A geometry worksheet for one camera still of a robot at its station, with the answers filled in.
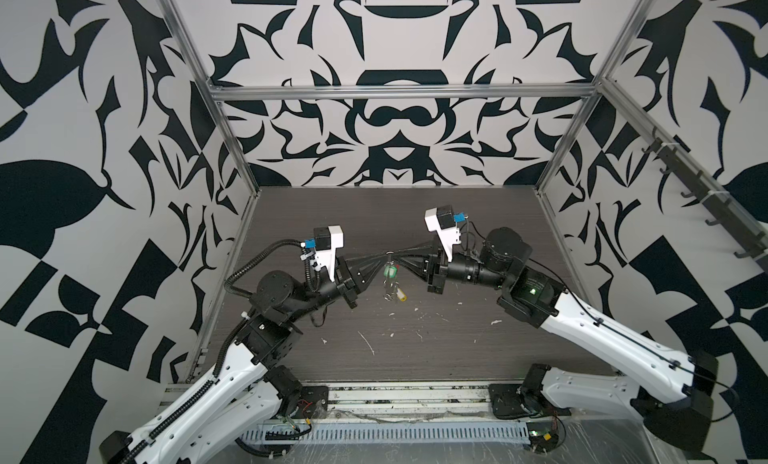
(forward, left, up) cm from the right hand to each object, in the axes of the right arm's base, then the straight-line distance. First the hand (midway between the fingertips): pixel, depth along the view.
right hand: (397, 259), depth 55 cm
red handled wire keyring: (-3, +1, -5) cm, 6 cm away
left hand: (0, +2, +1) cm, 2 cm away
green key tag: (0, +1, -4) cm, 4 cm away
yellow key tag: (+11, -2, -38) cm, 40 cm away
